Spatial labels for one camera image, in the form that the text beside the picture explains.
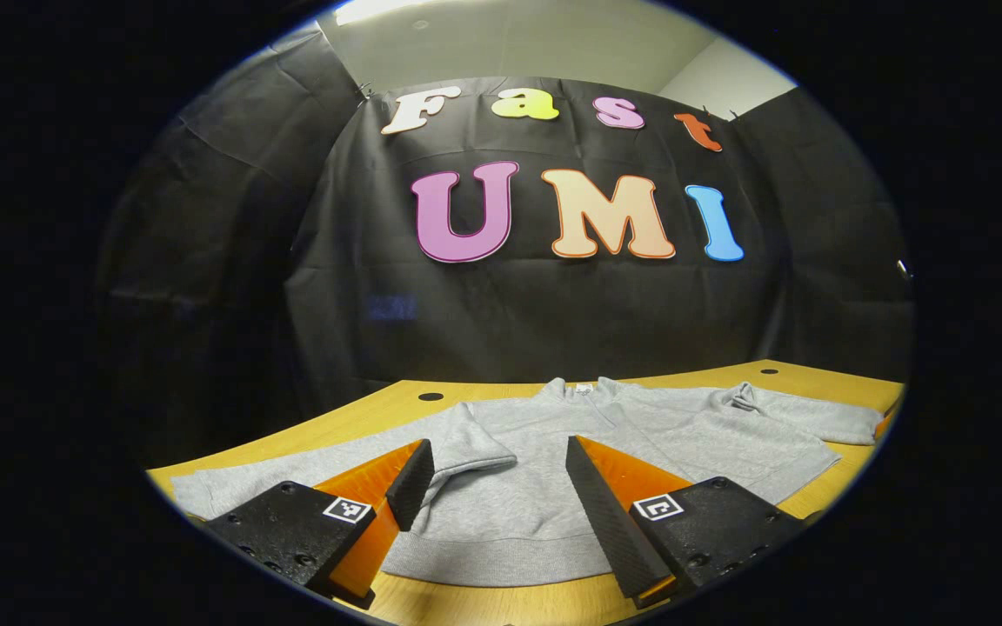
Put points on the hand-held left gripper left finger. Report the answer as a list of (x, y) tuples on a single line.
[(410, 487)]

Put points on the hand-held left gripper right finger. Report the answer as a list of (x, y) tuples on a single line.
[(605, 522)]

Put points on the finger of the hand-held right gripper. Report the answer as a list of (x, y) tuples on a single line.
[(887, 422)]

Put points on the grey sweatshirt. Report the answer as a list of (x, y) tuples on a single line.
[(510, 496)]

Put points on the black backdrop cloth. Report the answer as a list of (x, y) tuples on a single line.
[(553, 322)]

